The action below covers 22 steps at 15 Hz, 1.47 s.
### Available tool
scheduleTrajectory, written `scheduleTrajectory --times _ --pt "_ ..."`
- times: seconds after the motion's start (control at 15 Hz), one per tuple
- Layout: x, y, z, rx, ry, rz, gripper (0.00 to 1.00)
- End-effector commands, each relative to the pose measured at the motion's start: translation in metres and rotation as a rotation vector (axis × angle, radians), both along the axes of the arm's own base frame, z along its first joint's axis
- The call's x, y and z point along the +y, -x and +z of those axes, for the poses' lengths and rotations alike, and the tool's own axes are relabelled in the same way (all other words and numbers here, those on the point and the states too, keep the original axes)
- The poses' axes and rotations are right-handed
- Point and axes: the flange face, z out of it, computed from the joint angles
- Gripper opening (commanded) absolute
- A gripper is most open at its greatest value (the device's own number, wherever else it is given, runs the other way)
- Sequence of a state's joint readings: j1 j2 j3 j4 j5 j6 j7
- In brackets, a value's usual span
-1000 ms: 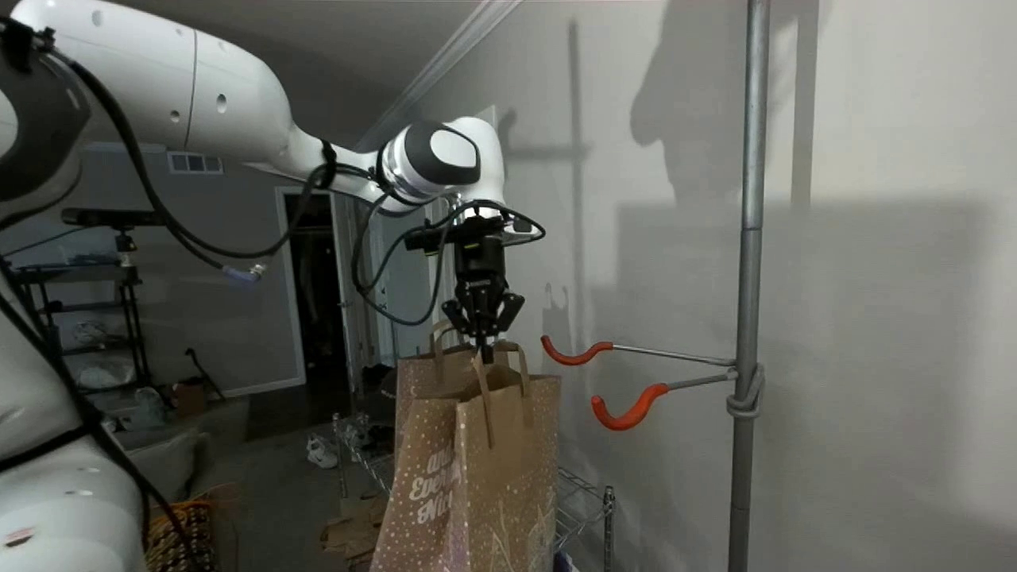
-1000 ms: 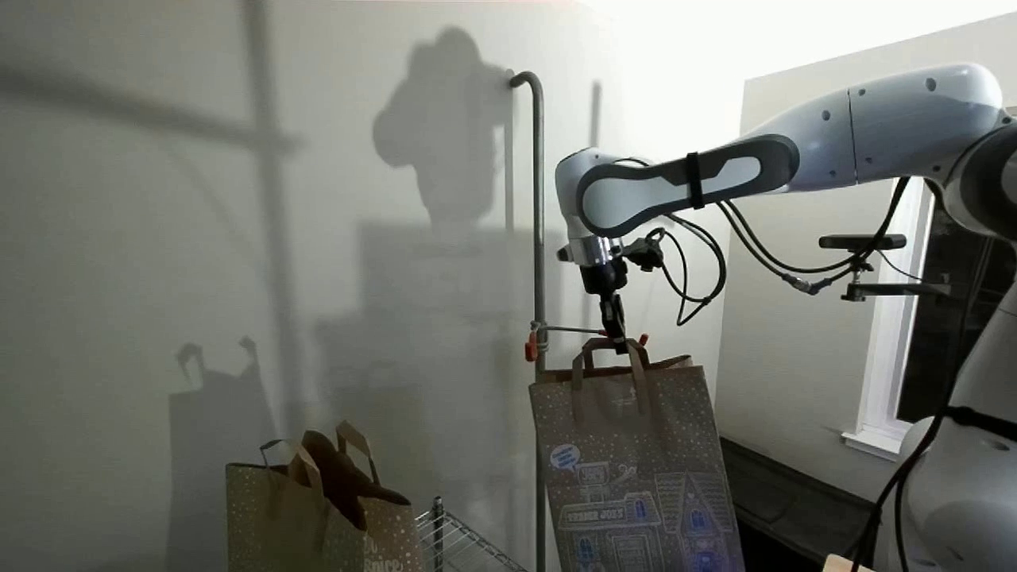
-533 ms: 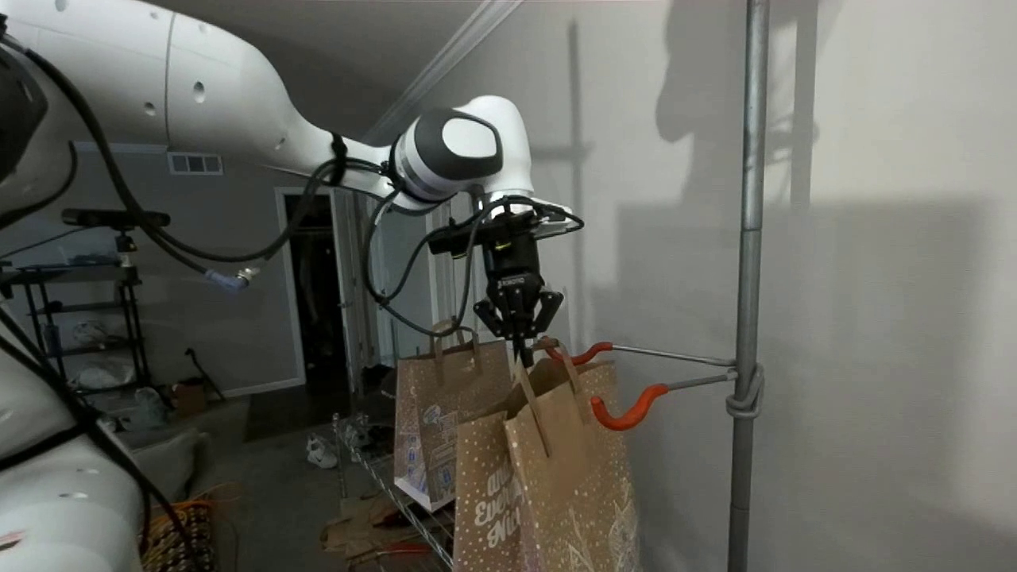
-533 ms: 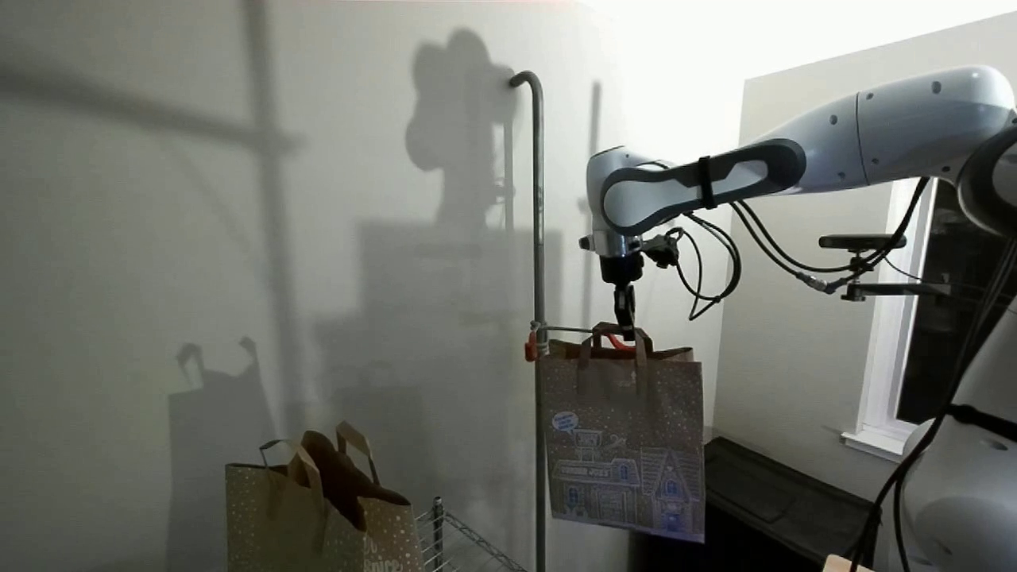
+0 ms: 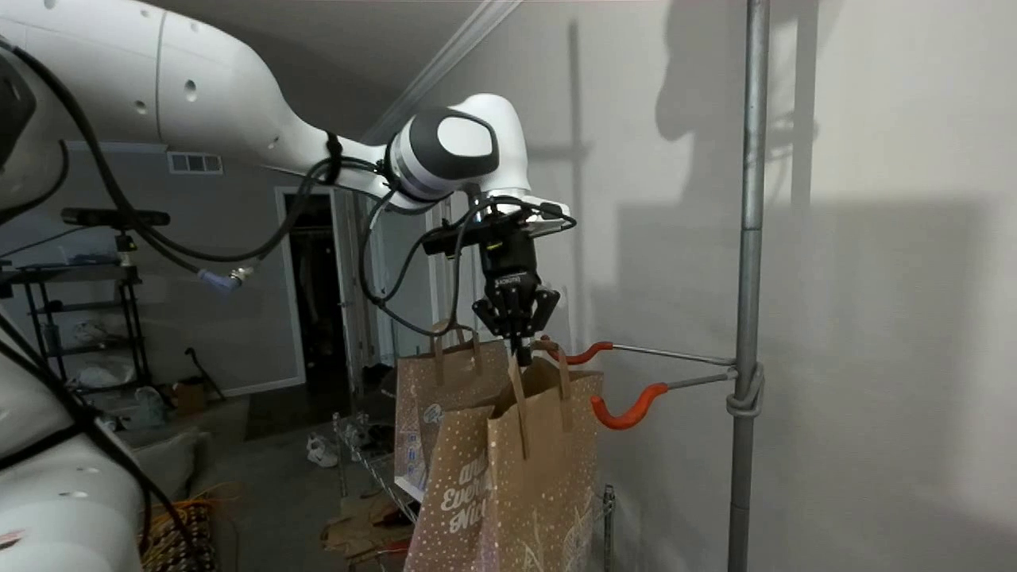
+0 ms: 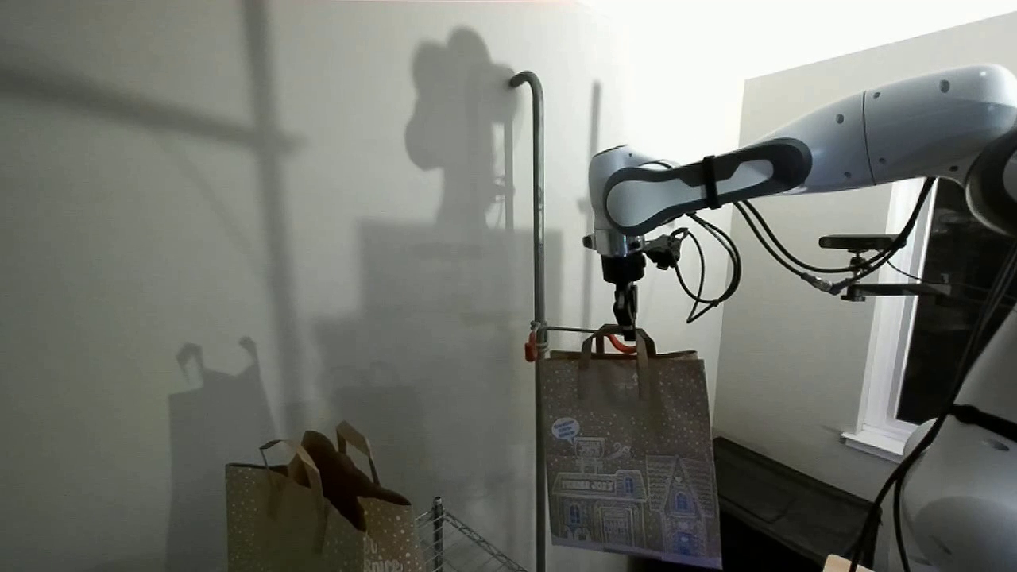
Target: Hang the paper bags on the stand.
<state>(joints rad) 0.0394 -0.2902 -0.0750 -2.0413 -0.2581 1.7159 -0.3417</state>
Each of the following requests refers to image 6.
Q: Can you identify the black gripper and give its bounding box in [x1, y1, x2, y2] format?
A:
[599, 250, 648, 341]

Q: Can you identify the brown dotted paper bag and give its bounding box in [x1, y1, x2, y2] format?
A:
[223, 419, 429, 572]
[535, 321, 729, 572]

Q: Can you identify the grey metal stand pole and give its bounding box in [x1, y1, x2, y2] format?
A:
[504, 65, 558, 572]

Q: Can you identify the black low bench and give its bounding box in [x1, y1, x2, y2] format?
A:
[708, 431, 883, 572]

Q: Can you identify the white window trim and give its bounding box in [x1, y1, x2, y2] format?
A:
[841, 173, 938, 460]

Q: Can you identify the short orange-tipped wire hook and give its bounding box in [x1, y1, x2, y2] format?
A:
[539, 321, 646, 354]

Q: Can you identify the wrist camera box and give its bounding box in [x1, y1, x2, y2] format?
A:
[638, 233, 686, 271]

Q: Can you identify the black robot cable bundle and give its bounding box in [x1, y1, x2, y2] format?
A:
[664, 171, 1017, 572]

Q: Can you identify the black stereo camera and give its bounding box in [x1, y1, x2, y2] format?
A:
[818, 229, 914, 256]

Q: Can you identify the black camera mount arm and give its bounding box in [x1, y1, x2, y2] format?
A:
[841, 247, 958, 304]

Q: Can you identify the chrome wire shelf rack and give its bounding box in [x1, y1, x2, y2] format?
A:
[420, 491, 535, 572]

